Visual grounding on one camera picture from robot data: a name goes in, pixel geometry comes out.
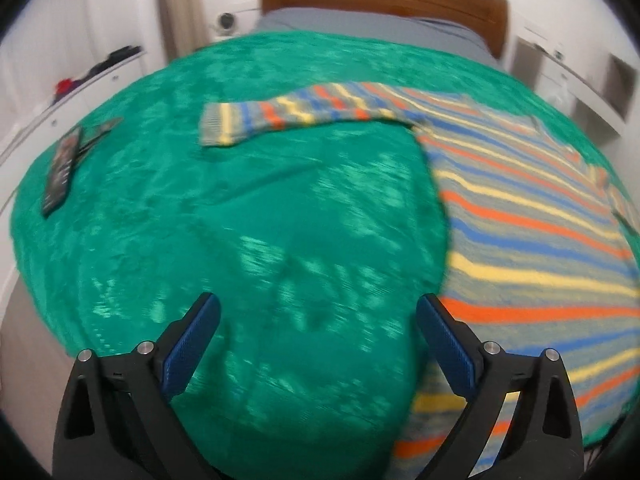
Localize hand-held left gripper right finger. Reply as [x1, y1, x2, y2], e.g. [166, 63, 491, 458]
[416, 293, 586, 480]

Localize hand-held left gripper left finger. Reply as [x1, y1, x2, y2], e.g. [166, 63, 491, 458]
[52, 292, 223, 480]

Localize striped knit sweater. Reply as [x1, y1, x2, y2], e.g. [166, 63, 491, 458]
[199, 81, 640, 480]

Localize green patterned blanket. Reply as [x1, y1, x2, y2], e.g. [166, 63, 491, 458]
[10, 30, 633, 480]

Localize black smartphone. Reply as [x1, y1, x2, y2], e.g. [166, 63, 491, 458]
[41, 127, 83, 218]

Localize white window bench cabinet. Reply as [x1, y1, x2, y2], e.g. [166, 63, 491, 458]
[0, 47, 166, 211]

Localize white built-in desk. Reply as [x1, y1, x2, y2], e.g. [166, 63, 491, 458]
[505, 25, 640, 136]

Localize black folded garment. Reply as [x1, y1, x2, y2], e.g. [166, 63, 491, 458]
[107, 46, 146, 63]

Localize grey bed sheet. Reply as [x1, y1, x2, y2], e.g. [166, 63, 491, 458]
[252, 7, 501, 66]

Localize beige curtain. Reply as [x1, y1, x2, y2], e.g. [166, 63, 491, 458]
[155, 0, 211, 61]

